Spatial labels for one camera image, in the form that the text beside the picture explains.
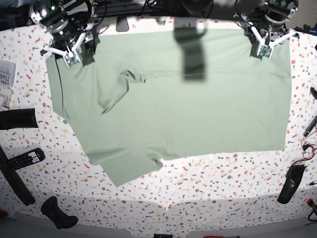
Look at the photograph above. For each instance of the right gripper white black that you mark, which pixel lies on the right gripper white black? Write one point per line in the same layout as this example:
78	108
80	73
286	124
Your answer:
72	48

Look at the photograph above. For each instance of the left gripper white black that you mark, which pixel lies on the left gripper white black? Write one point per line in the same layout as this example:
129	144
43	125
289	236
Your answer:
265	31

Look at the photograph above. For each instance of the green T-shirt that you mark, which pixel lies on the green T-shirt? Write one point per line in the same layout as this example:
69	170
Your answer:
146	98

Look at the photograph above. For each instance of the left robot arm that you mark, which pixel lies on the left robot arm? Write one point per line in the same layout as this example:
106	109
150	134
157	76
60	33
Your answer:
284	7

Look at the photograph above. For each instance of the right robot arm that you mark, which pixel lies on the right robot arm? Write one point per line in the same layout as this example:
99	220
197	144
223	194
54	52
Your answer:
52	17

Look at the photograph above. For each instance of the clear plastic parts box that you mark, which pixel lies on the clear plastic parts box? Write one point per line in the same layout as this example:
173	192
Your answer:
7	75

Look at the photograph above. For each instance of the black cylinder tube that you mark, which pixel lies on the black cylinder tube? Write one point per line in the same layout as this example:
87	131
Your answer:
19	118

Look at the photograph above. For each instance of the black pen tool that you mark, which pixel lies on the black pen tool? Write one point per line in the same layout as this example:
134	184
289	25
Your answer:
310	127

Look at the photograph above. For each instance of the black TV remote control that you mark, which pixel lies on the black TV remote control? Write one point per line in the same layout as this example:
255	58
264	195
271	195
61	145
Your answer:
26	159

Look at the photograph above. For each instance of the terrazzo patterned table cloth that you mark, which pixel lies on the terrazzo patterned table cloth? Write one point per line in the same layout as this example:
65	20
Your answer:
204	192

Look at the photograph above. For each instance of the long black bar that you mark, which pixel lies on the long black bar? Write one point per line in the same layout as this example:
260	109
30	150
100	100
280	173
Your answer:
15	182

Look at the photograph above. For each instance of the grey camera mount base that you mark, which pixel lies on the grey camera mount base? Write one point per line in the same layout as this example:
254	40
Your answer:
122	24

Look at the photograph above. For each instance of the black curved handle right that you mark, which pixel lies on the black curved handle right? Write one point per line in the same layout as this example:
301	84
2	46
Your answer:
293	180

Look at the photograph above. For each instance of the black curved handle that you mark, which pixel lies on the black curved handle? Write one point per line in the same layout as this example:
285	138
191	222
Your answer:
293	180
61	220

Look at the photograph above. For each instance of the black curved handle left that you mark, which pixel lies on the black curved handle left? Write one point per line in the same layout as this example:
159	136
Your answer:
61	220

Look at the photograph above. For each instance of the red handled screwdriver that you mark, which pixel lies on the red handled screwdriver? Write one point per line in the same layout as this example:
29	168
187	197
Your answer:
221	237

